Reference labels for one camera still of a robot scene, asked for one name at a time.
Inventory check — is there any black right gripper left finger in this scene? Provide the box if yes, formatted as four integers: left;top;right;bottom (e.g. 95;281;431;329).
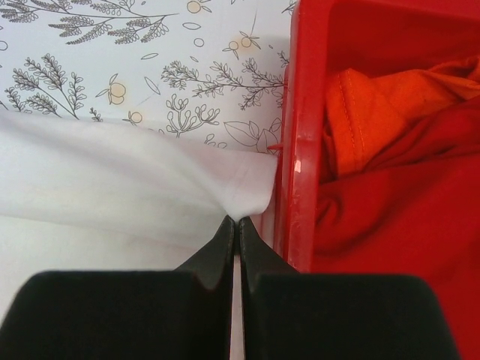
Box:
1;217;235;359

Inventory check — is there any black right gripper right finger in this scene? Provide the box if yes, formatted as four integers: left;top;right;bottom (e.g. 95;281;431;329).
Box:
238;217;460;359

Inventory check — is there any white t-shirt with robot print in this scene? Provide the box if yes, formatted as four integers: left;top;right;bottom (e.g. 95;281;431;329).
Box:
1;112;278;327

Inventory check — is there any red t-shirt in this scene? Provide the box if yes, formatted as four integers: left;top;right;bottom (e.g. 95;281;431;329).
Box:
312;95;479;359

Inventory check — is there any orange t-shirt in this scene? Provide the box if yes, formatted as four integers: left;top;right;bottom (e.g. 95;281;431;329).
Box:
323;56;479;178

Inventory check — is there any floral patterned table mat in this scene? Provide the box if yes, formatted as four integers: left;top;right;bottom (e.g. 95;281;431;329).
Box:
1;0;295;154

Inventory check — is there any red plastic bin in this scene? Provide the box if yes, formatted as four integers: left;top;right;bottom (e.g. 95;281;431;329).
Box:
274;0;479;272

